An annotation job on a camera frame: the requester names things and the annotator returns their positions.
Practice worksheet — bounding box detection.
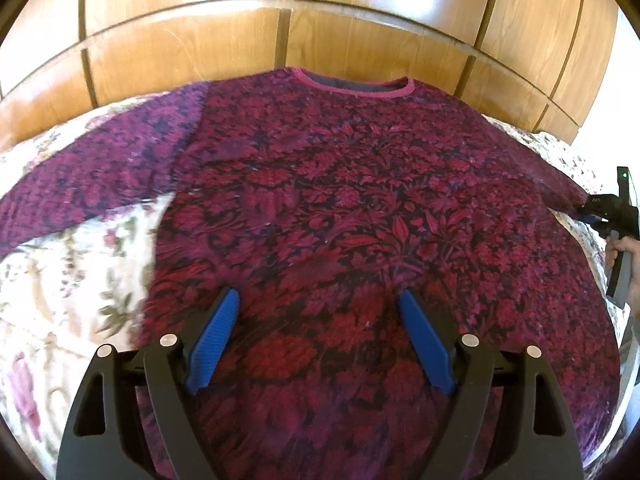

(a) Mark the floral bedspread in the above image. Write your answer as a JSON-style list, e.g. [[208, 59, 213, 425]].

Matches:
[[0, 101, 640, 480]]

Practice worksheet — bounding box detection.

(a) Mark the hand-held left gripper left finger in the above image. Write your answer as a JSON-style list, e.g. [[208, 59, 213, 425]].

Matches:
[[56, 286, 240, 480]]

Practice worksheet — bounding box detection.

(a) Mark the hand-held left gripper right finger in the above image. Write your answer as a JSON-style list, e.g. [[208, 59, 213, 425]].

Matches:
[[398, 289, 585, 480]]

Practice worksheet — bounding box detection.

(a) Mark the red floral knit sweater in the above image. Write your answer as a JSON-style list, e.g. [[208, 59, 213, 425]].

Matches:
[[0, 67, 623, 480]]

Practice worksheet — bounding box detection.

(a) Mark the wooden panelled headboard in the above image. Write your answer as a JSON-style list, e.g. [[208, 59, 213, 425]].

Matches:
[[0, 0, 627, 157]]

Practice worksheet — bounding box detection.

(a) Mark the person's right hand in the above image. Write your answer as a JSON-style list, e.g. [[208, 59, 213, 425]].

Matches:
[[604, 236, 640, 306]]

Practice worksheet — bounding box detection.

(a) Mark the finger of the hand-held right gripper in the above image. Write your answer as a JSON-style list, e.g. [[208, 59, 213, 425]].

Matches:
[[574, 200, 601, 225]]

